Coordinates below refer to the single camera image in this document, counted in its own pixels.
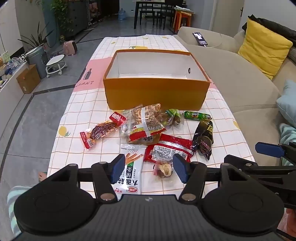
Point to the green snack packet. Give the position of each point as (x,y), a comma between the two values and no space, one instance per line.
(171,117)

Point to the black smartphone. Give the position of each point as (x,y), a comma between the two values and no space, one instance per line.
(200,39)

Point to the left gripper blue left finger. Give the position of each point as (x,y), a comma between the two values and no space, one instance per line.
(116,168)

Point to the gold peanut packet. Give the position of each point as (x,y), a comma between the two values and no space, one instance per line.
(151,140)

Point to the pink small heater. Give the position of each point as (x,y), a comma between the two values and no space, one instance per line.
(70,48)

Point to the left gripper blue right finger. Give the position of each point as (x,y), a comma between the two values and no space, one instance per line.
(181,167)

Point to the small clear mushroom packet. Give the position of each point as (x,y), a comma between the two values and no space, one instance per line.
(163,169)

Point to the yellow cushion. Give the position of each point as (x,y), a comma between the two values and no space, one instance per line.
(264,48)

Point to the clear white candy packet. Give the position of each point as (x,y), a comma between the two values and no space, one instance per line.
(124,130)

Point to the blue water jug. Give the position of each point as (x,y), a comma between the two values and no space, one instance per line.
(121,14)

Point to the red spicy strip bag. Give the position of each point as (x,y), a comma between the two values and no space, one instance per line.
(167,146)

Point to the black dark snack packet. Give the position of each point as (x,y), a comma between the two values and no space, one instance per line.
(203,138)

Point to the brown cardboard box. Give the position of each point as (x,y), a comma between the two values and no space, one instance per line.
(29,79)

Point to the green sausage snack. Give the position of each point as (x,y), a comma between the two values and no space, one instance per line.
(193,115)

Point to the light blue cushion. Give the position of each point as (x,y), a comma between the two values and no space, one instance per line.
(287,102)

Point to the dark grey blanket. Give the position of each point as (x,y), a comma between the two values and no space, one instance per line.
(277,28)

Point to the beige sofa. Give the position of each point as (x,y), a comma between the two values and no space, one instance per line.
(250,95)

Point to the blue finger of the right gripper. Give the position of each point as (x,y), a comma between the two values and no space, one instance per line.
(269,149)

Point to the grey plant pot bin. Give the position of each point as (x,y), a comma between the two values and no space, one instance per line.
(38,57)

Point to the red braised meat packet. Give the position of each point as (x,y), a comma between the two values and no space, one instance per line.
(92,135)

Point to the white rolling stool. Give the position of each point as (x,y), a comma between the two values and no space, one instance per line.
(56,65)

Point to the person right hand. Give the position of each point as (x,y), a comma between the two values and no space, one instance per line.
(289,222)

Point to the orange fries snack bag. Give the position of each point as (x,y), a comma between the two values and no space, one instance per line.
(145,122)

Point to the dark dining table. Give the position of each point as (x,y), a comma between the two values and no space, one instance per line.
(158,11)

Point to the white breadstick snack bag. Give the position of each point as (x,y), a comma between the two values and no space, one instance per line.
(129,181)

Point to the dark drawer cabinet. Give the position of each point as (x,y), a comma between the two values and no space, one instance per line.
(77,12)

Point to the green climbing plant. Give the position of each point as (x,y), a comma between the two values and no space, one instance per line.
(61,13)

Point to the orange stool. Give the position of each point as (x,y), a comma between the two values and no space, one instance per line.
(182,19)

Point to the orange cardboard box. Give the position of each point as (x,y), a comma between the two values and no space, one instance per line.
(174,79)

